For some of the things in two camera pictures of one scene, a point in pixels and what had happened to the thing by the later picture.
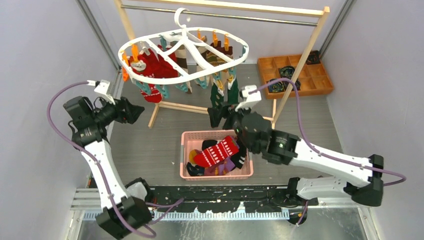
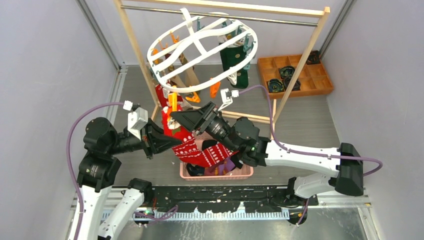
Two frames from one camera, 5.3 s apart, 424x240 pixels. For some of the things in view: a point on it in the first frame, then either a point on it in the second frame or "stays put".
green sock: (217, 95) -> (233, 55)
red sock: (147, 63) -> (163, 102)
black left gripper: (126, 111) -> (154, 139)
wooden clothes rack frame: (253, 8) stays put
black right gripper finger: (215, 115) -> (191, 119)
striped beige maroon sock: (214, 60) -> (191, 73)
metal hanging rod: (220, 14) stays put
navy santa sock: (195, 171) stays put
